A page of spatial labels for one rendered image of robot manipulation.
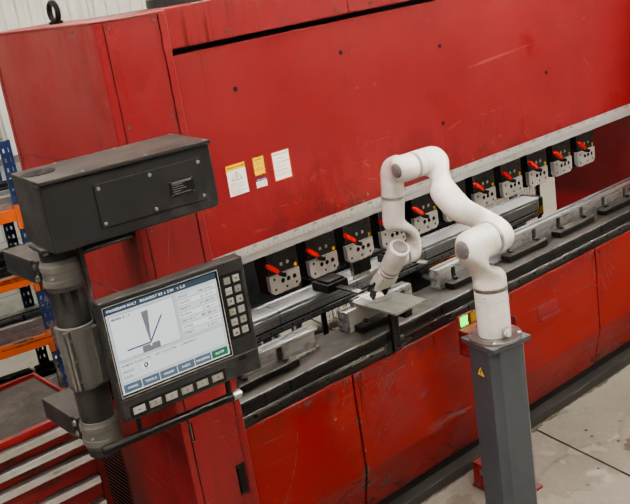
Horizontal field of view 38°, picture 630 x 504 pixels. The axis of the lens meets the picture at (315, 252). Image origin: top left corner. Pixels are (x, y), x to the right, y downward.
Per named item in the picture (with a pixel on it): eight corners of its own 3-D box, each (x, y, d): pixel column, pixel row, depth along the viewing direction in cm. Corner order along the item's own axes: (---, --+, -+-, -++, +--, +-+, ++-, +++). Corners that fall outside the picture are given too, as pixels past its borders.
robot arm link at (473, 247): (514, 285, 323) (509, 221, 316) (478, 303, 313) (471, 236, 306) (489, 279, 333) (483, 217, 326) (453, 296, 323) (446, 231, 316)
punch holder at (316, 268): (311, 280, 365) (305, 241, 360) (298, 276, 371) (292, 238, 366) (339, 268, 374) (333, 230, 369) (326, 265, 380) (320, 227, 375)
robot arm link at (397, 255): (396, 255, 372) (377, 261, 368) (405, 235, 362) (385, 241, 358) (406, 271, 368) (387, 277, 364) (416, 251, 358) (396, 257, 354)
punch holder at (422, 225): (416, 236, 400) (411, 199, 395) (402, 233, 406) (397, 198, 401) (439, 226, 408) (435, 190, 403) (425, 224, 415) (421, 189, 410)
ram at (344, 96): (187, 286, 328) (142, 62, 305) (176, 282, 335) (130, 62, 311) (645, 109, 502) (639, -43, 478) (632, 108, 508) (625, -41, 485)
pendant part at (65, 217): (107, 477, 255) (34, 183, 230) (76, 447, 275) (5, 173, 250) (261, 409, 280) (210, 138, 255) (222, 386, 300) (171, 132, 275)
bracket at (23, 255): (40, 286, 255) (34, 262, 253) (7, 272, 274) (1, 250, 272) (162, 243, 279) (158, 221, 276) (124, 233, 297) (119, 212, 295)
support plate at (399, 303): (396, 316, 365) (395, 314, 364) (352, 304, 385) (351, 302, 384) (427, 301, 375) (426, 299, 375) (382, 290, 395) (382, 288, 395)
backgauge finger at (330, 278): (351, 300, 391) (349, 289, 389) (312, 289, 410) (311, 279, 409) (371, 291, 398) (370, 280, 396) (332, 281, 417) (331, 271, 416)
